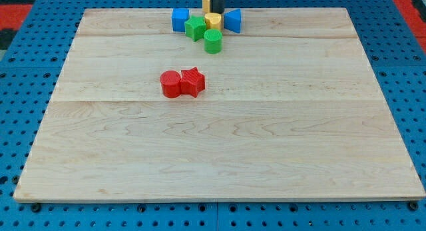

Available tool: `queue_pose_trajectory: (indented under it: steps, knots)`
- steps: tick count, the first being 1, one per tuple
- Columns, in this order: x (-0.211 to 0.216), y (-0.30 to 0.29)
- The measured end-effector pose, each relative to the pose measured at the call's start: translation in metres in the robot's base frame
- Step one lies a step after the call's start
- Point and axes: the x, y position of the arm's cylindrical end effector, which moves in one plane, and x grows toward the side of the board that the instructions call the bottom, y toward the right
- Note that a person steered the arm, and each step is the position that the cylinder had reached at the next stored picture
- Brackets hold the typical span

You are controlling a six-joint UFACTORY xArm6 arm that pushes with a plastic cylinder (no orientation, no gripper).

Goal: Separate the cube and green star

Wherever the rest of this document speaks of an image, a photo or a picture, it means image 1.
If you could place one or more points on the red cylinder block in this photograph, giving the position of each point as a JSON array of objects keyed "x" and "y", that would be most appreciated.
[{"x": 170, "y": 84}]

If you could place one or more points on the yellow block behind rod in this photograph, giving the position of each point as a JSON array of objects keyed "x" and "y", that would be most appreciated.
[{"x": 206, "y": 6}]

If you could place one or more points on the blue triangle block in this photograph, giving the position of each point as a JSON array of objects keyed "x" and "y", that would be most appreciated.
[{"x": 233, "y": 20}]

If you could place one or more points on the light wooden board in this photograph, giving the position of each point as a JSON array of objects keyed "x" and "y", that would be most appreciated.
[{"x": 291, "y": 112}]

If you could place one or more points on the yellow heart-shaped block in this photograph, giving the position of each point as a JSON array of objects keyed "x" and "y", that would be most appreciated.
[{"x": 213, "y": 21}]

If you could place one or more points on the red star block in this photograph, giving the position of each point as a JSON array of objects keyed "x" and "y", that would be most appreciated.
[{"x": 192, "y": 82}]

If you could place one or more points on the green cylinder block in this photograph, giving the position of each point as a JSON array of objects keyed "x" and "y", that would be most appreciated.
[{"x": 212, "y": 41}]

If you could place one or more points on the green star block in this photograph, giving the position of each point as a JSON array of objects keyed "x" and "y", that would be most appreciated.
[{"x": 195, "y": 27}]

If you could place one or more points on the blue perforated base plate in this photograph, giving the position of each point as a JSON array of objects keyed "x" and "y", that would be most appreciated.
[{"x": 31, "y": 66}]

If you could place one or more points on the blue cube block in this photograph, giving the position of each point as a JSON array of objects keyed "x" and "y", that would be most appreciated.
[{"x": 179, "y": 17}]

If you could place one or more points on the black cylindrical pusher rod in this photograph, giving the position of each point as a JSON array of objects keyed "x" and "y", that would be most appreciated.
[{"x": 217, "y": 6}]

